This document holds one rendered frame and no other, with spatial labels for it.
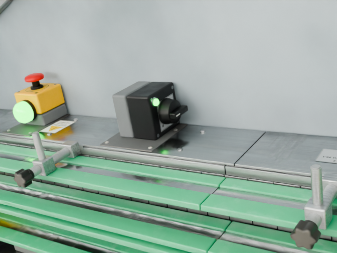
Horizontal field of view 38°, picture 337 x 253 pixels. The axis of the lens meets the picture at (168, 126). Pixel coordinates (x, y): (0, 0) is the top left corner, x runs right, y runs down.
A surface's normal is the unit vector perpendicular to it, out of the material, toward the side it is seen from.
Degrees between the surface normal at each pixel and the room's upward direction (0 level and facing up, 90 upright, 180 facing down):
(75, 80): 0
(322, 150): 90
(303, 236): 0
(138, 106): 0
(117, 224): 90
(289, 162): 90
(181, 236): 90
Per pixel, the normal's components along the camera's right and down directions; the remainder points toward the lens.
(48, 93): 0.83, 0.07
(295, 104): -0.54, 0.38
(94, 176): -0.16, -0.92
